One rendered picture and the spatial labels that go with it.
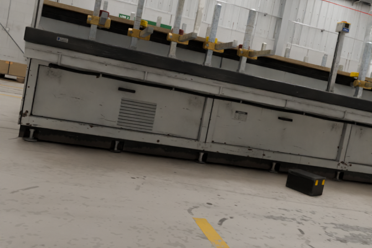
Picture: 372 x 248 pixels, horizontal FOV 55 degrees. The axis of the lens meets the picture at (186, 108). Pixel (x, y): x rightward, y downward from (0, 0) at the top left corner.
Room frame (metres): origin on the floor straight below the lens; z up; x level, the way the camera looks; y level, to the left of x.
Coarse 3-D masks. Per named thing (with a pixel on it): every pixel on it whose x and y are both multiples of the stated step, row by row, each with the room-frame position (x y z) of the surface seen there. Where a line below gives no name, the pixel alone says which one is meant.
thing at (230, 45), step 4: (216, 44) 2.34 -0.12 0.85; (220, 44) 2.27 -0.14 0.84; (224, 44) 2.21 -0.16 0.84; (228, 44) 2.15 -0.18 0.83; (232, 44) 2.09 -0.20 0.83; (236, 44) 2.10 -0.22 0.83; (216, 48) 2.32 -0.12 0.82; (220, 48) 2.27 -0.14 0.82; (224, 48) 2.23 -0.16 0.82; (228, 48) 2.20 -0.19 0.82
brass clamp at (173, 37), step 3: (168, 33) 2.28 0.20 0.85; (171, 33) 2.28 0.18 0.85; (174, 33) 2.27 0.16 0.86; (168, 36) 2.26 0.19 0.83; (171, 36) 2.26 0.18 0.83; (174, 36) 2.27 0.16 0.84; (177, 36) 2.28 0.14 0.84; (168, 39) 2.27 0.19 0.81; (171, 39) 2.27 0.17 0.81; (174, 39) 2.27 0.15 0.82; (177, 39) 2.28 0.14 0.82; (177, 42) 2.29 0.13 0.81; (180, 42) 2.29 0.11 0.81; (183, 42) 2.29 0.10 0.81; (186, 42) 2.30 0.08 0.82
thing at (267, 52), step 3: (252, 51) 2.38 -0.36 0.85; (255, 51) 2.35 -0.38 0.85; (258, 51) 2.31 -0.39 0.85; (261, 51) 2.27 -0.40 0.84; (264, 51) 2.23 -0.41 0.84; (267, 51) 2.19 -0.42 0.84; (270, 51) 2.16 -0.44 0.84; (273, 51) 2.17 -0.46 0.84; (249, 54) 2.42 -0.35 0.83; (252, 54) 2.38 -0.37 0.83; (255, 54) 2.34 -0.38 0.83; (258, 54) 2.30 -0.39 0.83; (261, 54) 2.26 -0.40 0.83; (264, 54) 2.22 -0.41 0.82; (267, 54) 2.19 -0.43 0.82; (270, 54) 2.17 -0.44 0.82; (273, 54) 2.17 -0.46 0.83
